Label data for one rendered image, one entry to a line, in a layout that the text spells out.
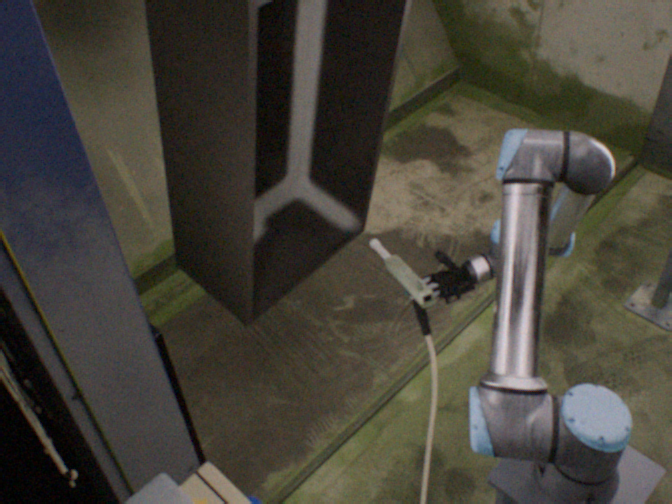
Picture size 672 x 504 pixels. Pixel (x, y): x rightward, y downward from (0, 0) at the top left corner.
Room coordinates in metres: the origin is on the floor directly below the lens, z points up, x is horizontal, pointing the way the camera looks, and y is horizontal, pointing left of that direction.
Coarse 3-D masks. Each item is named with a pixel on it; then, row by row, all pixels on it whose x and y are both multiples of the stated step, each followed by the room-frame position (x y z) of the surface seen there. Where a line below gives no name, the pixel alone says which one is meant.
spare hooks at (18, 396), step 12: (12, 324) 0.73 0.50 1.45; (0, 336) 0.74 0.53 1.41; (0, 360) 0.72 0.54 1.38; (12, 360) 0.74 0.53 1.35; (0, 372) 0.69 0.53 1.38; (12, 384) 0.70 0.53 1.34; (24, 396) 0.73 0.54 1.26; (36, 396) 0.76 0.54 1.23; (24, 408) 0.69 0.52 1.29; (36, 408) 0.72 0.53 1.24; (48, 408) 0.77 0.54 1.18; (36, 420) 0.73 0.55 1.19; (60, 420) 0.76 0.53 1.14; (36, 432) 0.69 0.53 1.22; (48, 444) 0.70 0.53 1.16; (60, 468) 0.68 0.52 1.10; (72, 480) 0.69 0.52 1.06
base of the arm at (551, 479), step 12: (540, 468) 0.85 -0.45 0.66; (552, 468) 0.82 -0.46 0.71; (540, 480) 0.82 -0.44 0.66; (552, 480) 0.80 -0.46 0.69; (564, 480) 0.79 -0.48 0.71; (576, 480) 0.78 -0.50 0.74; (612, 480) 0.79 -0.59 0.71; (552, 492) 0.79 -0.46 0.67; (564, 492) 0.78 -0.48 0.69; (576, 492) 0.77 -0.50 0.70; (588, 492) 0.76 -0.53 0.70; (600, 492) 0.76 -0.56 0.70; (612, 492) 0.77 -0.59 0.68
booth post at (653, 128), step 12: (660, 96) 2.78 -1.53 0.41; (660, 108) 2.77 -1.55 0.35; (660, 120) 2.76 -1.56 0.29; (648, 132) 2.78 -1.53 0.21; (660, 132) 2.74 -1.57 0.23; (648, 144) 2.77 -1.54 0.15; (660, 144) 2.73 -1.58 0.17; (648, 156) 2.76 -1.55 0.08; (660, 156) 2.72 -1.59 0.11; (648, 168) 2.75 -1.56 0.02; (660, 168) 2.71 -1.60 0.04
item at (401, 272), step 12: (372, 240) 1.83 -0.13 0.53; (384, 252) 1.73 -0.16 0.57; (396, 264) 1.61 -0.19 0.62; (396, 276) 1.57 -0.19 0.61; (408, 276) 1.52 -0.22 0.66; (408, 288) 1.48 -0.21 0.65; (420, 288) 1.43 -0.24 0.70; (420, 300) 1.40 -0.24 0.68; (432, 300) 1.40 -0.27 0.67; (420, 312) 1.46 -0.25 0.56; (420, 324) 1.46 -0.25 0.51
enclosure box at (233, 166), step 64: (192, 0) 1.50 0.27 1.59; (256, 0) 1.38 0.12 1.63; (320, 0) 2.06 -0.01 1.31; (384, 0) 1.89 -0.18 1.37; (192, 64) 1.53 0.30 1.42; (256, 64) 1.41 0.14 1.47; (320, 64) 2.08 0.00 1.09; (384, 64) 1.89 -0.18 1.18; (192, 128) 1.58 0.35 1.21; (256, 128) 1.99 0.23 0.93; (320, 128) 2.09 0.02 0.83; (384, 128) 1.89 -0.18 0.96; (192, 192) 1.63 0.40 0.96; (256, 192) 2.04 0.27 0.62; (320, 192) 2.11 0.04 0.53; (192, 256) 1.69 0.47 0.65; (256, 256) 1.83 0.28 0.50; (320, 256) 1.84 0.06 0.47
